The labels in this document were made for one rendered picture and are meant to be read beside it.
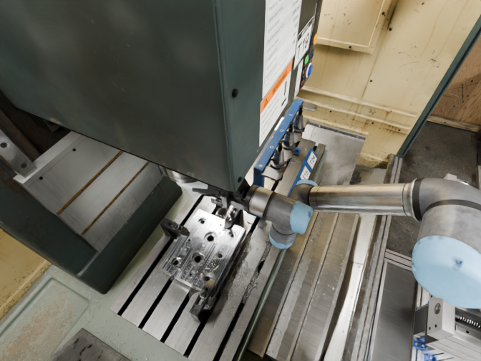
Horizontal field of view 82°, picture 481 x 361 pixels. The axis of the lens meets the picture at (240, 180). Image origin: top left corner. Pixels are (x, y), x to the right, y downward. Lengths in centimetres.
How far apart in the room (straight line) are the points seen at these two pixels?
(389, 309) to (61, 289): 183
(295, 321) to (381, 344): 75
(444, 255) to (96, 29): 61
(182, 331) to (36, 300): 91
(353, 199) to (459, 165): 259
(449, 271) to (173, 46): 53
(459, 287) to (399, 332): 143
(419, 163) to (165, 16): 291
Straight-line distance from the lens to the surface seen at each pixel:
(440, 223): 61
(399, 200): 71
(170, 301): 120
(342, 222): 158
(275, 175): 104
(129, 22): 40
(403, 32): 149
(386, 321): 201
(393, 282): 210
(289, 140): 111
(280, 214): 69
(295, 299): 134
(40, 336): 176
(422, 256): 58
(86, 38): 48
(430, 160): 320
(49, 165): 102
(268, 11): 44
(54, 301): 178
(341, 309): 145
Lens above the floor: 202
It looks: 52 degrees down
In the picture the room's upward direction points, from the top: 3 degrees counter-clockwise
